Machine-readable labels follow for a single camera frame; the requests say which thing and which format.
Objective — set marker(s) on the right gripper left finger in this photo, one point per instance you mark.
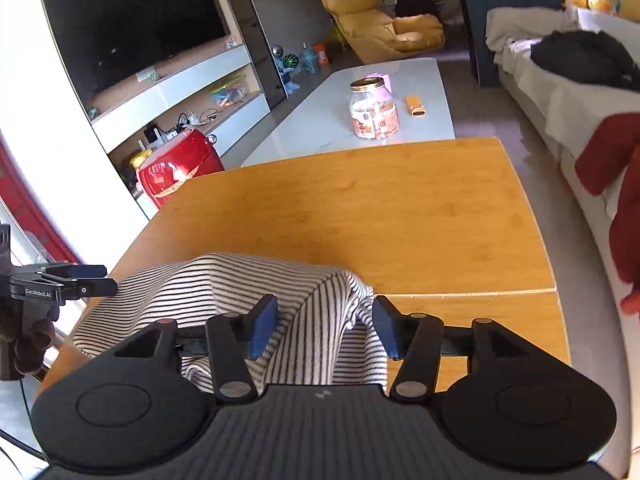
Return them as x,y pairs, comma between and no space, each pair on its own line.
231,341

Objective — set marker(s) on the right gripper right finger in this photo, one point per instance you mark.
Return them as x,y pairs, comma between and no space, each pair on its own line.
416,341

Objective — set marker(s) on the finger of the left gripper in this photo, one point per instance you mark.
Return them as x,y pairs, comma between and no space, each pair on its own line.
71,289
71,271

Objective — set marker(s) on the black white striped shirt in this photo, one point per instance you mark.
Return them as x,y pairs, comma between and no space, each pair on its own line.
324,336

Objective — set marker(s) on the left hand dark glove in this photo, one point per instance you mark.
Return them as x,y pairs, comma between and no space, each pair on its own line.
22,353

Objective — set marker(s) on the red suitcase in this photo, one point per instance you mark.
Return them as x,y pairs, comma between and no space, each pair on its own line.
186,156

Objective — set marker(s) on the glass jar gold lid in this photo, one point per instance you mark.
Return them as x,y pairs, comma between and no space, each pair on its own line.
373,109

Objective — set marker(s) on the white shelf unit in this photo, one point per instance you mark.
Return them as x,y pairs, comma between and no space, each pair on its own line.
184,86

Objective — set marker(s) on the white coffee table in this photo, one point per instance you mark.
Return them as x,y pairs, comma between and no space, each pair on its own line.
334,118

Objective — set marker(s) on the orange small box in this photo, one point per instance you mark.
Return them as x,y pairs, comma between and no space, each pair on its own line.
415,106

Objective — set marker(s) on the clear plastic storage box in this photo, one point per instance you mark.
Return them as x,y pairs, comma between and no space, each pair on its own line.
230,91

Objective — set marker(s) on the black television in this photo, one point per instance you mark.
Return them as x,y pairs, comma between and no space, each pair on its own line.
103,42

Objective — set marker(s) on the pink toy box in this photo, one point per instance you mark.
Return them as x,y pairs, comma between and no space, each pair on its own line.
385,78

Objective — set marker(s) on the grey sofa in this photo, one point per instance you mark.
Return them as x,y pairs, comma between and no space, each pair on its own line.
599,127

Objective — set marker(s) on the blue water bottle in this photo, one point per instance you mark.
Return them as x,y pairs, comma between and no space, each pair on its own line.
309,61

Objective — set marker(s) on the yellow armchair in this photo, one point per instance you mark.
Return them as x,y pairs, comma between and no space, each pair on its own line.
376,37

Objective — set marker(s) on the grey blanket on sofa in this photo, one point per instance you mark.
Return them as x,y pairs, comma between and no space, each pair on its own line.
507,23

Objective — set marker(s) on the black garment on sofa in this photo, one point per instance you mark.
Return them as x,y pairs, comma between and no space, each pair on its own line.
587,58

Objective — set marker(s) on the dark blue tank cabinet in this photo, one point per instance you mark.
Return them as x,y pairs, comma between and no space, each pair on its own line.
484,63

